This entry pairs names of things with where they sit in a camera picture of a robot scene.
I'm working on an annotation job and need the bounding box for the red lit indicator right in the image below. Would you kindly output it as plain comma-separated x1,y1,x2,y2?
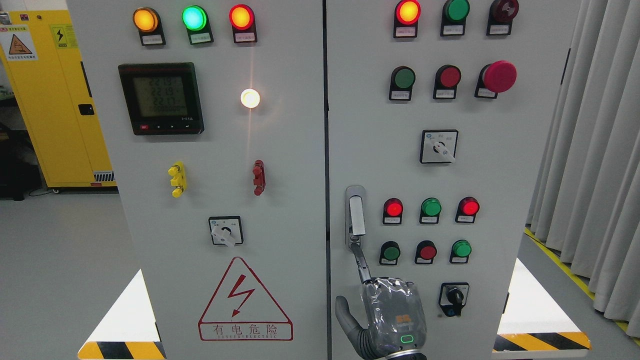
455,196,480,224

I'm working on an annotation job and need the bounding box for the green indicator light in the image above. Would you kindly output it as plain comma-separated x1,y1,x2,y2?
181,5,214,45
419,197,442,224
439,0,470,37

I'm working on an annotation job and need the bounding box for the black key selector switch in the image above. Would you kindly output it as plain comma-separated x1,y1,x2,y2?
438,282,470,317

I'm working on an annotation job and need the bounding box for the red electric hazard warning sticker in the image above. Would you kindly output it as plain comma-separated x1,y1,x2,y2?
198,256,294,341

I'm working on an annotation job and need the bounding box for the silver door handle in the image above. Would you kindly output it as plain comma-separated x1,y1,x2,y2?
345,186,366,250

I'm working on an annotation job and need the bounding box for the upper right rotary switch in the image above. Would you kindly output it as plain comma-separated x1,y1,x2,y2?
419,129,458,166

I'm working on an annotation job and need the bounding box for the grey electrical cabinet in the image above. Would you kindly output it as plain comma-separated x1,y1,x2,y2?
67,0,581,360

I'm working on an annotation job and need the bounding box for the dark red buzzer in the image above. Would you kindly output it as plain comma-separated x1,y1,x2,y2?
486,0,520,36

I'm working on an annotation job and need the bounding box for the green indicator light top right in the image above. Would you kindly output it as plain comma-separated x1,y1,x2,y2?
439,0,470,37

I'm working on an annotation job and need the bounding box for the yellow safety cabinet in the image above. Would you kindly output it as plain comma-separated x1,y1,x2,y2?
0,10,117,189

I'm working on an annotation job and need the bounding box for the red push button upper row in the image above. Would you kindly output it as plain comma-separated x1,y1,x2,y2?
432,64,462,100

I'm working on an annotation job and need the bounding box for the grey robotic right hand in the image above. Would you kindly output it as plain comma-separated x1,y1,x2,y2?
334,244,427,360

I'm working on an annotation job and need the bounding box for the red emergency stop button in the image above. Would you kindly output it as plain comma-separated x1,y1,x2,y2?
474,60,518,100

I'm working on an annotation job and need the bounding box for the red lit indicator left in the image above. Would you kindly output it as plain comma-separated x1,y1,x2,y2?
382,198,403,225

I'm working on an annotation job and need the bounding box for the green push button upper row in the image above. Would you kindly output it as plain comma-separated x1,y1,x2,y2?
388,65,416,101

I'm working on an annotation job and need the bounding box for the black digital power meter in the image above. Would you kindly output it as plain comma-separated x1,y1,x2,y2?
118,62,205,136

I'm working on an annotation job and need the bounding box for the red push button lower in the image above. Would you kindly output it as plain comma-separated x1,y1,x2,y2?
414,240,438,265

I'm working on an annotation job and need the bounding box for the left door rotary switch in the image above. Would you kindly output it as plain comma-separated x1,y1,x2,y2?
208,215,244,248

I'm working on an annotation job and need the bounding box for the orange indicator light top left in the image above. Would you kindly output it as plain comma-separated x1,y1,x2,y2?
132,7,166,46

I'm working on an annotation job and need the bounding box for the yellow terminal connector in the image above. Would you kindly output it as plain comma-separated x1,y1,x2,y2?
167,161,188,198

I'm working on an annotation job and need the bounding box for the green push button lower right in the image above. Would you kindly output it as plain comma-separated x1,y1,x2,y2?
449,239,473,264

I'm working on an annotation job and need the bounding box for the red lit indicator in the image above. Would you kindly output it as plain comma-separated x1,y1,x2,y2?
455,196,480,224
382,198,403,225

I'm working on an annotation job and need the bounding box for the green indicator light middle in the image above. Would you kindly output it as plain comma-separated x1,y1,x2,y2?
419,197,442,224

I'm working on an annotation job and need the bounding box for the red terminal connector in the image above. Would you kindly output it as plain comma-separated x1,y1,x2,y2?
252,159,266,196

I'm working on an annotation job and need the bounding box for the red indicator light right door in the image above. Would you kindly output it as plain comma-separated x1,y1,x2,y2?
393,0,421,39

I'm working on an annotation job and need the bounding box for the red indicator light top left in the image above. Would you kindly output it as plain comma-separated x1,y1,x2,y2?
228,4,258,44

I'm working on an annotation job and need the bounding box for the green indicator light top left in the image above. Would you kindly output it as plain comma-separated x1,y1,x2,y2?
181,5,214,45

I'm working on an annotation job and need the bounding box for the white indicator light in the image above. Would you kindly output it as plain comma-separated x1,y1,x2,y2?
240,88,261,109

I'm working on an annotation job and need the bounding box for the grey curtain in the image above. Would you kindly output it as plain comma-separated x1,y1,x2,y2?
527,0,640,338

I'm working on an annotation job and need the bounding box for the green push button lower left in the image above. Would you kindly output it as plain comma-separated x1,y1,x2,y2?
378,241,402,265

